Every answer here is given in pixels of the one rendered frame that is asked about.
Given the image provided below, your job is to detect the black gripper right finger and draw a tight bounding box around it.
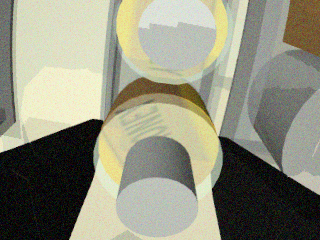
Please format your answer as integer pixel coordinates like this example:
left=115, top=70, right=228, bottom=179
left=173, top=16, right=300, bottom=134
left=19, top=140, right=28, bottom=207
left=212, top=137, right=320, bottom=240

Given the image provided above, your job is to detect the brown rectangular block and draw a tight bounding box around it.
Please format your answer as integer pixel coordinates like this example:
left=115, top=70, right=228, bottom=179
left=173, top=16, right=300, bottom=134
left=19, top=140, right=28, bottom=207
left=283, top=0, right=320, bottom=57

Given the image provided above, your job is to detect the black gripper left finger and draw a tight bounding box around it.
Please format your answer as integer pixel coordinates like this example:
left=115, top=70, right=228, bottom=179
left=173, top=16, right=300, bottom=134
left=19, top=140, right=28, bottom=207
left=0, top=119, right=104, bottom=240

